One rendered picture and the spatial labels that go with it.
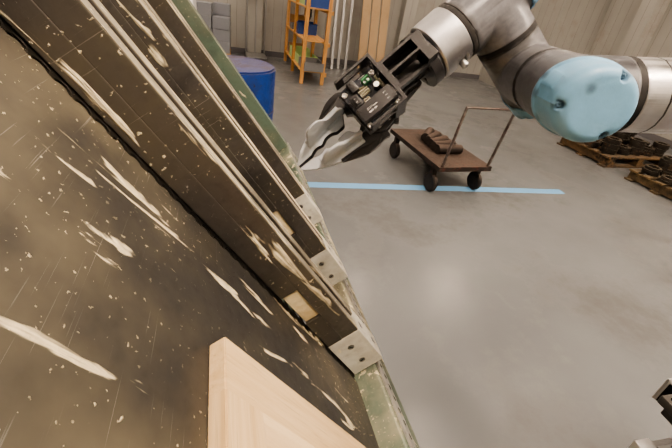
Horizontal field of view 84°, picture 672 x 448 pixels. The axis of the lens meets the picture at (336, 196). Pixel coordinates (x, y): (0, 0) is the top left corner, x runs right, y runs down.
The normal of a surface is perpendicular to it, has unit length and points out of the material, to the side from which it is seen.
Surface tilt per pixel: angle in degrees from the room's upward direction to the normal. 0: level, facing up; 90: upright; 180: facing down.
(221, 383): 36
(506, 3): 77
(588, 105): 90
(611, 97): 90
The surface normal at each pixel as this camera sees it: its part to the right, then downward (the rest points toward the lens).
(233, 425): 0.85, -0.52
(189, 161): 0.26, 0.50
